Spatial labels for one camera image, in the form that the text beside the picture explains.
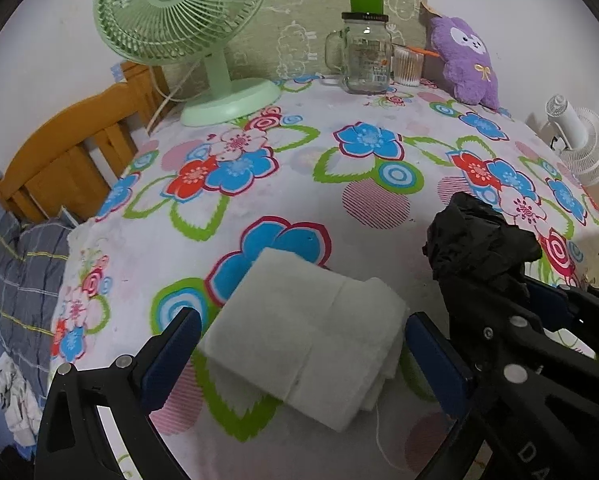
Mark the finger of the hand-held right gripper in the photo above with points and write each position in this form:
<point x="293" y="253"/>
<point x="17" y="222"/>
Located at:
<point x="479" y="310"/>
<point x="549" y="305"/>

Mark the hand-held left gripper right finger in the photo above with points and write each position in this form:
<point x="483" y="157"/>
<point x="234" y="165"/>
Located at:
<point x="439" y="365"/>

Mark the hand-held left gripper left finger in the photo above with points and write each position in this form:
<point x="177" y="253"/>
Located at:
<point x="172" y="360"/>

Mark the black cloth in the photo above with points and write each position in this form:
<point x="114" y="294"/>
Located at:
<point x="479" y="240"/>

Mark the white towel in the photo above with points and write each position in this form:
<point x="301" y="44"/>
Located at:
<point x="299" y="320"/>

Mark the white crumpled cloth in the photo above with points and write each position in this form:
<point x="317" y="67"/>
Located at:
<point x="14" y="395"/>

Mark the white fan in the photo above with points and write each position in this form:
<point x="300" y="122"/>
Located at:
<point x="584" y="145"/>

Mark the grey plaid pillow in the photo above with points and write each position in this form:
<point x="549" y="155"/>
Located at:
<point x="24" y="285"/>

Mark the floral tablecloth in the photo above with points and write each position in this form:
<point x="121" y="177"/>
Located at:
<point x="289" y="195"/>

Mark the wooden bed headboard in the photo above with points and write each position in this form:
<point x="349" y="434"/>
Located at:
<point x="64" y="140"/>

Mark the purple plush rabbit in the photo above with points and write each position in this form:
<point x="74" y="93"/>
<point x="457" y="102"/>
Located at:
<point x="467" y="60"/>

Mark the cotton swab container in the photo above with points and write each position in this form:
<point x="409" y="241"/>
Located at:
<point x="408" y="67"/>

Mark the glass mug jar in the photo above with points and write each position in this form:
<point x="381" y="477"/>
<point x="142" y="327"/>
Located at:
<point x="364" y="60"/>

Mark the brown paper tag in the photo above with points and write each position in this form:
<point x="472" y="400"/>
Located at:
<point x="429" y="9"/>

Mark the green printed board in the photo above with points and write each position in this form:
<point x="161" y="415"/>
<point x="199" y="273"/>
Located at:
<point x="299" y="25"/>

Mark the green table fan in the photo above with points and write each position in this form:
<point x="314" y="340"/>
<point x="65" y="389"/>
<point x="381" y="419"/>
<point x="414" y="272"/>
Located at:
<point x="179" y="5"/>

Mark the blue wall sticker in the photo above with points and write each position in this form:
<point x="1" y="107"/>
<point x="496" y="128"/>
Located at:
<point x="116" y="71"/>

